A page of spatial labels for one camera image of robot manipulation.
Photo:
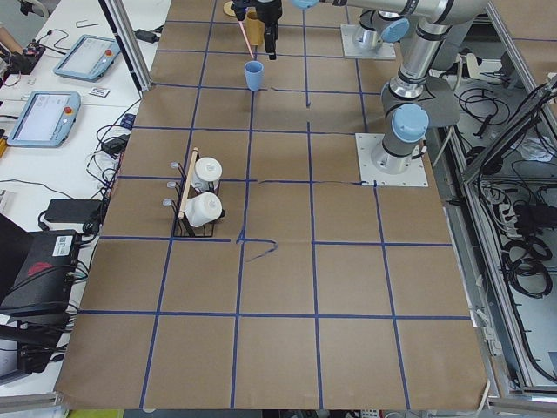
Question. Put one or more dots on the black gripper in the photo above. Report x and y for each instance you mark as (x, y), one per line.
(268, 13)

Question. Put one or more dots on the pink chopstick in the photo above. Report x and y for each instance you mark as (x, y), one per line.
(247, 40)

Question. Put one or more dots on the blue plastic cup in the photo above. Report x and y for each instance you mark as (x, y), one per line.
(254, 73)

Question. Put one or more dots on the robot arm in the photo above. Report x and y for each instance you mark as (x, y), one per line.
(406, 120)
(391, 26)

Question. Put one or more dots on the bamboo chopstick holder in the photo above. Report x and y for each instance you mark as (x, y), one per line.
(255, 29)

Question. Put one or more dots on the wooden round stand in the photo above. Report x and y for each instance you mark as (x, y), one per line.
(228, 9)

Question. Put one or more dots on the white mug right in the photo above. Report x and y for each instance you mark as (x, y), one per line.
(207, 173)

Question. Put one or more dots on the white mug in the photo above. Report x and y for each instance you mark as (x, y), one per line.
(203, 209)
(207, 173)

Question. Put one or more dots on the upper teach pendant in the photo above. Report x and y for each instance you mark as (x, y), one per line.
(88, 59)

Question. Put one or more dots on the teach pendant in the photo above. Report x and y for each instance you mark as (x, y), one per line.
(46, 119)
(88, 59)

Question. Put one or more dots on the white mug left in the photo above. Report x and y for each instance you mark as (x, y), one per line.
(203, 209)

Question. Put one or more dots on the lower teach pendant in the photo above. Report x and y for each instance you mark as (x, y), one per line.
(46, 119)

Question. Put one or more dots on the black power adapter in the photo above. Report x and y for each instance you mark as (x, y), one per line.
(74, 211)

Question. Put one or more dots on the black computer box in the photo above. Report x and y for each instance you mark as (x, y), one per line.
(35, 268)

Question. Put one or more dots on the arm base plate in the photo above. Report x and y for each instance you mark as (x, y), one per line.
(376, 167)
(360, 43)

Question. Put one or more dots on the aluminium frame post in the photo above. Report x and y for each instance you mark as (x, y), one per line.
(117, 18)

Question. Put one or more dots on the black wire mug rack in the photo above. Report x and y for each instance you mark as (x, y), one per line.
(184, 191)

